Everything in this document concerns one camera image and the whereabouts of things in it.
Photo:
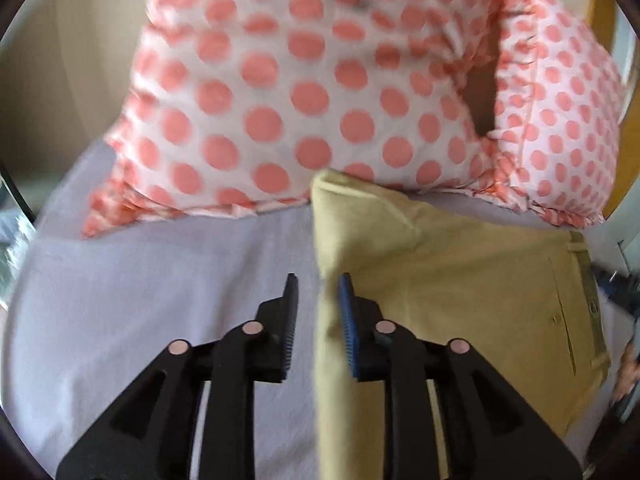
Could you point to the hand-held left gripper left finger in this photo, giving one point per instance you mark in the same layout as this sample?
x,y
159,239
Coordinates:
x,y
289,330

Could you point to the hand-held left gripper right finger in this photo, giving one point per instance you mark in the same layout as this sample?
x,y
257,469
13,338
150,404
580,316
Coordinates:
x,y
348,335

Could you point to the khaki pants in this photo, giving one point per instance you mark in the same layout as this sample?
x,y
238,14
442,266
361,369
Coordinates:
x,y
450,280

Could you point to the lavender bed sheet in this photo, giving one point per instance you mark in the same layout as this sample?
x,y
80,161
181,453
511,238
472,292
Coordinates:
x,y
150,300

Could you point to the pink polka dot pillow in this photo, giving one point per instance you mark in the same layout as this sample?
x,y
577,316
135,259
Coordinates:
x,y
300,90
555,125

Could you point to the yellow wooden headboard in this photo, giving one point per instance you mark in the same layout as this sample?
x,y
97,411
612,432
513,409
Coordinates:
x,y
602,10

